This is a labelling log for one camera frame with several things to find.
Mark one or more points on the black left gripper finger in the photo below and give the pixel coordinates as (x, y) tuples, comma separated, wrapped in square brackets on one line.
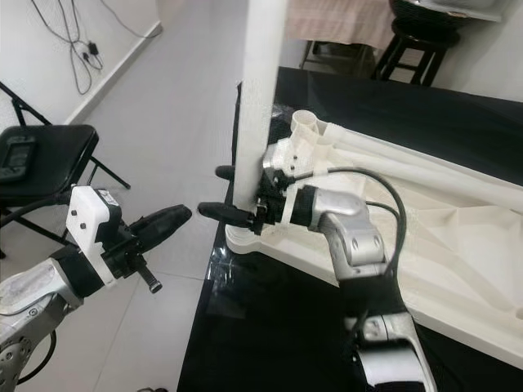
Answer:
[(163, 241), (167, 217)]

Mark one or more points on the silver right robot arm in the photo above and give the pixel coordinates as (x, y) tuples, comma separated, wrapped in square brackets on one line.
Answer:
[(355, 237)]

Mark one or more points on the white plastic children table top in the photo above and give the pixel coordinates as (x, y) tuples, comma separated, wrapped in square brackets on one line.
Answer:
[(458, 245)]

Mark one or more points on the black folding chair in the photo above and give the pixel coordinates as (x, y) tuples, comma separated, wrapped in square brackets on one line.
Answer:
[(49, 163)]

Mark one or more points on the black handheld controller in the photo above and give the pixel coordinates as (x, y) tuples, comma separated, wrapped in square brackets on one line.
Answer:
[(20, 157)]

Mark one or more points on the black tablecloth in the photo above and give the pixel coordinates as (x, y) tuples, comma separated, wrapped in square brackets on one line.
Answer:
[(261, 351)]

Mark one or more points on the beige hanging cloth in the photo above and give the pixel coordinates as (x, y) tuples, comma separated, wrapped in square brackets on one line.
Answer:
[(343, 20)]

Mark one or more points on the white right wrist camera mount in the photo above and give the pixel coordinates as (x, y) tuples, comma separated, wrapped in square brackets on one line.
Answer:
[(282, 159)]

